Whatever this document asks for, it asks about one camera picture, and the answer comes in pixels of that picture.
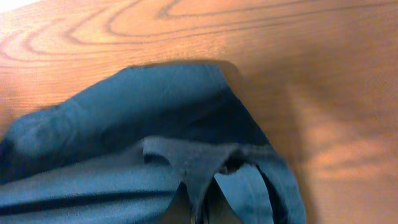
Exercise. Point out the navy blue shorts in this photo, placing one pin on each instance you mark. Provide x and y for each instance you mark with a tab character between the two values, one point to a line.
162	144

